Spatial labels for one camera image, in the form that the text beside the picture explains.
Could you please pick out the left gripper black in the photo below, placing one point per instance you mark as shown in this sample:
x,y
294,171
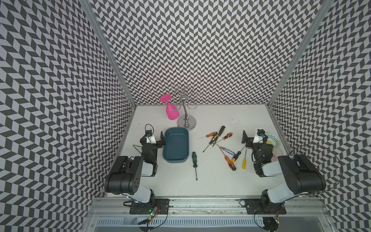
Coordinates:
x,y
159,143

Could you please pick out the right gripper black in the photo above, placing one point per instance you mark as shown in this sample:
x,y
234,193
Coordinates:
x,y
249,140

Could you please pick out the yellow handle screwdriver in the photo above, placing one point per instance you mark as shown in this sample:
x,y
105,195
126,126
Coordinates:
x,y
244,159

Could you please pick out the orange black large screwdriver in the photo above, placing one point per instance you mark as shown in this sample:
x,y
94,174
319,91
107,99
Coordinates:
x,y
229,162

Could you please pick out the green black handle screwdriver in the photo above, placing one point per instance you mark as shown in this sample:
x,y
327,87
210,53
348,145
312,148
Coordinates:
x,y
194,160

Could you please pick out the black orange-tipped screwdriver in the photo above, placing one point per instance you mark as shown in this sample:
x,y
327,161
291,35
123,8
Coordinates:
x,y
236,156

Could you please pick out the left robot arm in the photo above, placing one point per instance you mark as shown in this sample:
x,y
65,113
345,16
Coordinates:
x,y
126,173

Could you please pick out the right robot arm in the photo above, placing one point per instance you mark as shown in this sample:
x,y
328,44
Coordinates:
x,y
301,176

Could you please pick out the teal plastic storage box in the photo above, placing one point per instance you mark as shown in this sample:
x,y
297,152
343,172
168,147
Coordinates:
x,y
176,149

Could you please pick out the orange black short screwdriver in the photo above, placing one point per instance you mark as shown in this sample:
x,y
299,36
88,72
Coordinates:
x,y
224,138

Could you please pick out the black yellow long screwdriver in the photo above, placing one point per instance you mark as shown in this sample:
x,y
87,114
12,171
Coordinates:
x,y
219,134

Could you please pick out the black yellow phillips screwdriver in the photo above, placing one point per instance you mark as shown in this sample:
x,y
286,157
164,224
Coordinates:
x,y
214,138

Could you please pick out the patterned ceramic bowl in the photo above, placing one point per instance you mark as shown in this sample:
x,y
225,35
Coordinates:
x,y
273,139

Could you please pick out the chrome glass holder stand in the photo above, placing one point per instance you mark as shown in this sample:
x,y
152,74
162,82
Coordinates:
x,y
186,98

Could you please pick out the pink plastic wine glass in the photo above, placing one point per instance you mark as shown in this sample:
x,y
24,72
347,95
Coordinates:
x,y
171,110

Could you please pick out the pink transparent cup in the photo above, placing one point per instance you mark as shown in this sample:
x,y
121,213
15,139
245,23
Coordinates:
x,y
276,152

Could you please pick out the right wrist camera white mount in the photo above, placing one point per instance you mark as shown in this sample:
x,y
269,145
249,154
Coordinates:
x,y
260,137

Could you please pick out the blue transparent handle screwdriver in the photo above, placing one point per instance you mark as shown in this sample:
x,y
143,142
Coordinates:
x,y
227,150

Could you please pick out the small orange handle screwdriver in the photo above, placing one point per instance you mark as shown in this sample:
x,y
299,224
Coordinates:
x,y
210,135

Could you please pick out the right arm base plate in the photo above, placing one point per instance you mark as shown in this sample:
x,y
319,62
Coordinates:
x,y
260,207

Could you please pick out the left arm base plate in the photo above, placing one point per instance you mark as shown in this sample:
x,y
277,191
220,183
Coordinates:
x,y
144,209

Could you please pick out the aluminium front rail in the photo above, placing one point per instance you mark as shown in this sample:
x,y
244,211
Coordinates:
x,y
213,206

